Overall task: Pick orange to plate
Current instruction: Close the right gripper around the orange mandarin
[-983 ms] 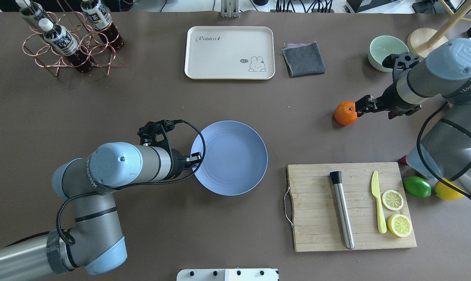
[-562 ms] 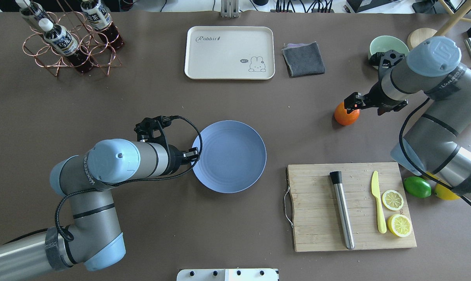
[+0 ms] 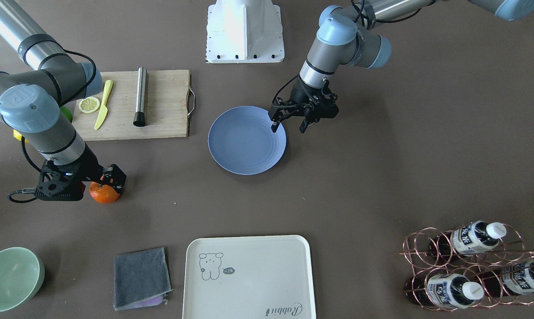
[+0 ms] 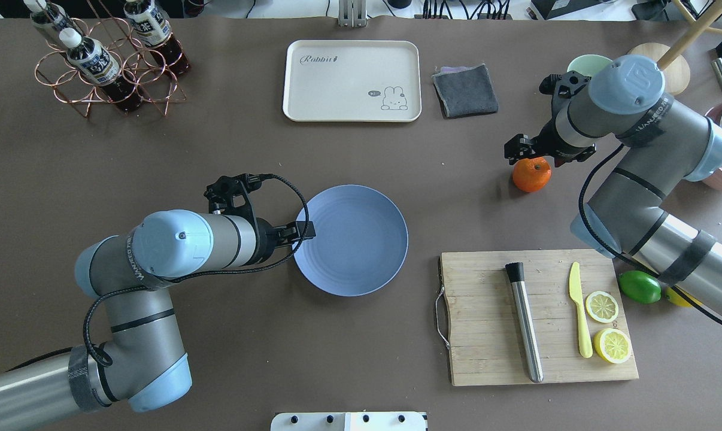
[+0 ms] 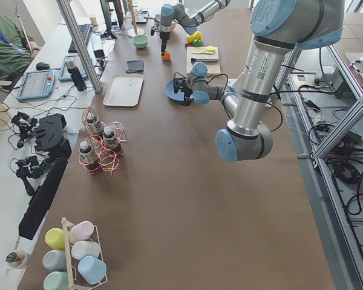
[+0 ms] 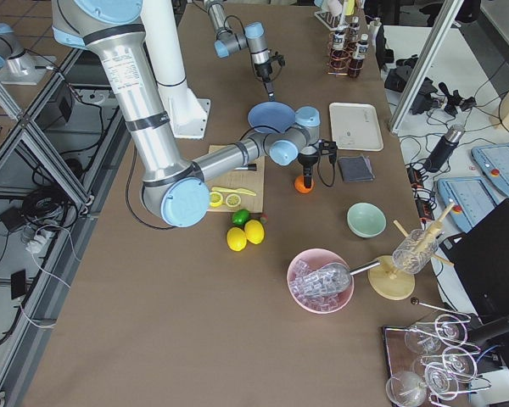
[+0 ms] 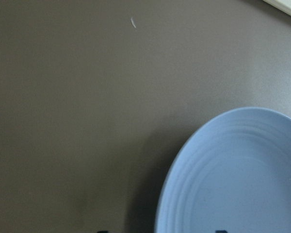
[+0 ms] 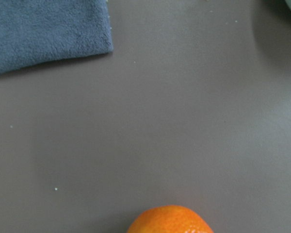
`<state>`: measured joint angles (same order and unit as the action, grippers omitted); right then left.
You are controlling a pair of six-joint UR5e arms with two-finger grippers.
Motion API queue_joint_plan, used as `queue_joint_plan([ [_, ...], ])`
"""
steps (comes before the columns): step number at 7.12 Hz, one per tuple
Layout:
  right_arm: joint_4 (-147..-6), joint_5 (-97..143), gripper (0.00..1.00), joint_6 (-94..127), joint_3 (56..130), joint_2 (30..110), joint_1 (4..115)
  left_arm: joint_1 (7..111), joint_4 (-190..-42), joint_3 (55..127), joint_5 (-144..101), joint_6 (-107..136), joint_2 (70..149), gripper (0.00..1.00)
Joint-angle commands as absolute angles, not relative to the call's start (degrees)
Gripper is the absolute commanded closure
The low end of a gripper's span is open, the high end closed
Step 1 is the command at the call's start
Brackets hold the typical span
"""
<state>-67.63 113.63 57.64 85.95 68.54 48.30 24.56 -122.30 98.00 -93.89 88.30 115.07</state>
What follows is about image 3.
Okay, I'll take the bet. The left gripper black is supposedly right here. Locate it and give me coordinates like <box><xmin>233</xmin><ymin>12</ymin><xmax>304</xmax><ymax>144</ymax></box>
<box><xmin>268</xmin><ymin>76</ymin><xmax>339</xmax><ymax>133</ymax></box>

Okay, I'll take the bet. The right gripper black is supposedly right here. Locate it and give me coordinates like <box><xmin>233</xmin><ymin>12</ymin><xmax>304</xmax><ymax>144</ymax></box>
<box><xmin>35</xmin><ymin>146</ymin><xmax>127</xmax><ymax>201</ymax></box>

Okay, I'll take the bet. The orange mandarin fruit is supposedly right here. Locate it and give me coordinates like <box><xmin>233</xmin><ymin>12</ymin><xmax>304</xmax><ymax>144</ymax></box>
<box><xmin>89</xmin><ymin>182</ymin><xmax>120</xmax><ymax>203</ymax></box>

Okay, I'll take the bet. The blue round plate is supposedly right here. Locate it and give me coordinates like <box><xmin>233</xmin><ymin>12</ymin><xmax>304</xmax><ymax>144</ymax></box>
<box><xmin>208</xmin><ymin>106</ymin><xmax>287</xmax><ymax>175</ymax></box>

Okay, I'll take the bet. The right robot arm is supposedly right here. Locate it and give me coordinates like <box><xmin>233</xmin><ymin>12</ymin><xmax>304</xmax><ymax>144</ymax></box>
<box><xmin>0</xmin><ymin>0</ymin><xmax>127</xmax><ymax>201</ymax></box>

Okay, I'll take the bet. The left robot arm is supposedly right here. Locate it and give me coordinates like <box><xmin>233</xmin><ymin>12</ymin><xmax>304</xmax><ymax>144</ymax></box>
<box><xmin>268</xmin><ymin>0</ymin><xmax>436</xmax><ymax>133</ymax></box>

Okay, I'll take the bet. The green lime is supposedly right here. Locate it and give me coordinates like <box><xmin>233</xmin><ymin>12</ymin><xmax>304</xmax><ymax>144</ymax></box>
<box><xmin>60</xmin><ymin>107</ymin><xmax>73</xmax><ymax>122</ymax></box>

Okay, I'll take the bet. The steel muddler black tip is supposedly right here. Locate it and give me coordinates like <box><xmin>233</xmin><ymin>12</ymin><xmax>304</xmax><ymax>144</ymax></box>
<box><xmin>133</xmin><ymin>67</ymin><xmax>147</xmax><ymax>127</ymax></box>

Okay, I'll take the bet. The lemon slice upper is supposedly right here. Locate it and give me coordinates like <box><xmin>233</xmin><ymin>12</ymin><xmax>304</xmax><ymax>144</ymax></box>
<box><xmin>77</xmin><ymin>96</ymin><xmax>101</xmax><ymax>114</ymax></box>

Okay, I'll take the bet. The wooden cutting board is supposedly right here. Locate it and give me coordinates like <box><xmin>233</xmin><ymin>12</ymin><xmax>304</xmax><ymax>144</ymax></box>
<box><xmin>72</xmin><ymin>70</ymin><xmax>190</xmax><ymax>141</ymax></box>

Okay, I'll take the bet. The yellow lemon near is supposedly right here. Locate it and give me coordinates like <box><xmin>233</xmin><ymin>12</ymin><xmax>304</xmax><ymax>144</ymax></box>
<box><xmin>13</xmin><ymin>129</ymin><xmax>28</xmax><ymax>143</ymax></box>

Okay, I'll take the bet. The yellow plastic knife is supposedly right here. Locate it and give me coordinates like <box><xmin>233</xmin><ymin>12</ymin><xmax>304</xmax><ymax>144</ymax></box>
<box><xmin>94</xmin><ymin>79</ymin><xmax>114</xmax><ymax>130</ymax></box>

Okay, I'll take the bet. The grey folded cloth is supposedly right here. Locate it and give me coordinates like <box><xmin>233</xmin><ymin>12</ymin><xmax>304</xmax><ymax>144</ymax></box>
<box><xmin>113</xmin><ymin>247</ymin><xmax>172</xmax><ymax>311</ymax></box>

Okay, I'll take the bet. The green bowl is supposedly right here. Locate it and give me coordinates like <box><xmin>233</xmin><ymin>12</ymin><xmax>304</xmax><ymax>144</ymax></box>
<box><xmin>0</xmin><ymin>247</ymin><xmax>46</xmax><ymax>312</ymax></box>

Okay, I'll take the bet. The cream rabbit tray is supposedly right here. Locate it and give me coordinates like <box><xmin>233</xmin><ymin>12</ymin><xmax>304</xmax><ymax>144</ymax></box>
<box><xmin>182</xmin><ymin>235</ymin><xmax>317</xmax><ymax>319</ymax></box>

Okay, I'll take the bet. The tea bottle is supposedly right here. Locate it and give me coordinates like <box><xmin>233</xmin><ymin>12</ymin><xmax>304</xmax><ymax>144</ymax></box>
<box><xmin>403</xmin><ymin>271</ymin><xmax>485</xmax><ymax>311</ymax></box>
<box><xmin>479</xmin><ymin>261</ymin><xmax>534</xmax><ymax>297</ymax></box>
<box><xmin>428</xmin><ymin>221</ymin><xmax>507</xmax><ymax>261</ymax></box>

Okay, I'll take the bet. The tea bottle middle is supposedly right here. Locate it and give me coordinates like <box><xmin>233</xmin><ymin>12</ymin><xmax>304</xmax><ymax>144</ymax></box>
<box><xmin>403</xmin><ymin>271</ymin><xmax>485</xmax><ymax>311</ymax></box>

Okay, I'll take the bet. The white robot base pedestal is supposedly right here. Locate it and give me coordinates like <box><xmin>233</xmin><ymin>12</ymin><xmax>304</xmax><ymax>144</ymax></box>
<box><xmin>205</xmin><ymin>0</ymin><xmax>285</xmax><ymax>63</ymax></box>

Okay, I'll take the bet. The copper wire bottle rack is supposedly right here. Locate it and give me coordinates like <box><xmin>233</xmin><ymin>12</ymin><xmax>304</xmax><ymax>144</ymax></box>
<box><xmin>401</xmin><ymin>222</ymin><xmax>534</xmax><ymax>308</ymax></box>

